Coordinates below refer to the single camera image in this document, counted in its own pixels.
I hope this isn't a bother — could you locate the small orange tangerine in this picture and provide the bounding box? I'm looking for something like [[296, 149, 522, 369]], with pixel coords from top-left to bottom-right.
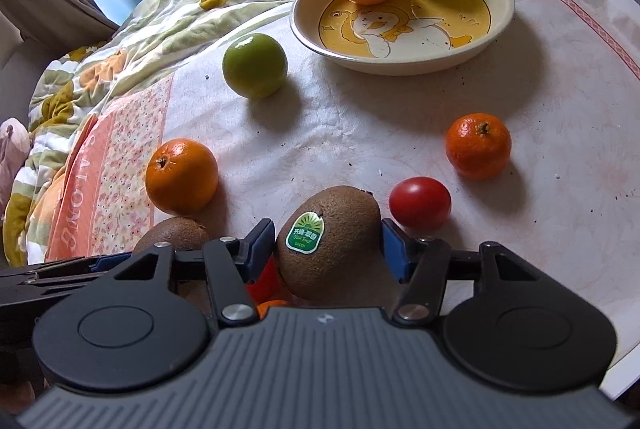
[[445, 113, 512, 180]]

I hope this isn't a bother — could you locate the white pink floral cloth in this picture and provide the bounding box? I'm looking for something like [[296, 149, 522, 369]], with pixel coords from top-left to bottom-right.
[[47, 0, 639, 395]]

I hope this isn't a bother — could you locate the green apple on cloth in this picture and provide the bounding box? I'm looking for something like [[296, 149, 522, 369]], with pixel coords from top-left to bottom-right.
[[222, 34, 288, 100]]

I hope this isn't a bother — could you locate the green striped floral quilt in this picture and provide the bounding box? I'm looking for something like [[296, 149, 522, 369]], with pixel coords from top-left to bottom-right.
[[1, 0, 292, 267]]

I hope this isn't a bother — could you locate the pink plush toy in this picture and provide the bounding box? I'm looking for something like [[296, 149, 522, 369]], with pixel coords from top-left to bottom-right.
[[0, 117, 32, 214]]

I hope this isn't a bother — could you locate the brown kiwi plain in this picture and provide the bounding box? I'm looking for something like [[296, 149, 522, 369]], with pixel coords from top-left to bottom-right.
[[132, 217, 210, 253]]

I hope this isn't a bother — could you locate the orange tangerine on cloth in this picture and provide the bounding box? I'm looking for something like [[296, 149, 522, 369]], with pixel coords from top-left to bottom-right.
[[144, 138, 219, 215]]

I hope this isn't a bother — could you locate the red tomato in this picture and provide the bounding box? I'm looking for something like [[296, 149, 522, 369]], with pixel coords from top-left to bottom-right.
[[388, 177, 452, 231]]

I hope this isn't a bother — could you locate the brown kiwi with sticker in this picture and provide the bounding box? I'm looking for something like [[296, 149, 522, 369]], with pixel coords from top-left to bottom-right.
[[276, 186, 382, 301]]

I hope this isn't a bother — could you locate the small orange fruit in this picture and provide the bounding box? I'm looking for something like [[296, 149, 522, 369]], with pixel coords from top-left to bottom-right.
[[245, 256, 293, 319]]

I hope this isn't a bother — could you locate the cream duck pattern bowl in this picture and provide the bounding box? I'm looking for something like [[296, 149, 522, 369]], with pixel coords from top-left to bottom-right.
[[290, 0, 515, 76]]

